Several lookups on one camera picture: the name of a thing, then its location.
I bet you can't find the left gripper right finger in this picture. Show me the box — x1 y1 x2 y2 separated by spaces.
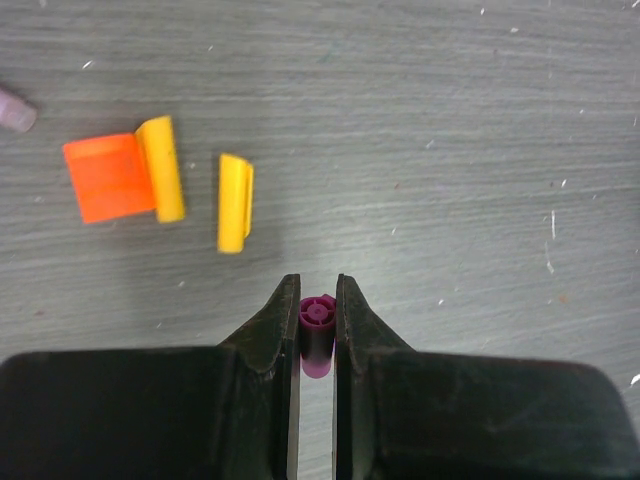
333 275 639 479

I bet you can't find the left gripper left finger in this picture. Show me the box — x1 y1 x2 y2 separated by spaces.
1 274 301 479

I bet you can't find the purple marker cap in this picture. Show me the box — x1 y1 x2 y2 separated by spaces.
298 294 336 379

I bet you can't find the yellow clip pen cap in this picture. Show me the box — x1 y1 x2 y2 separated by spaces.
217 153 254 254

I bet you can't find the orange highlighter cap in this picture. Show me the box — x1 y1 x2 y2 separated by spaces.
63 133 155 224

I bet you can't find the yellow marker cap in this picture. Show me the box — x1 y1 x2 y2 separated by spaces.
135 115 186 223

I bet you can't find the pink pen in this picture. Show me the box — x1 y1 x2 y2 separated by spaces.
0 88 37 133

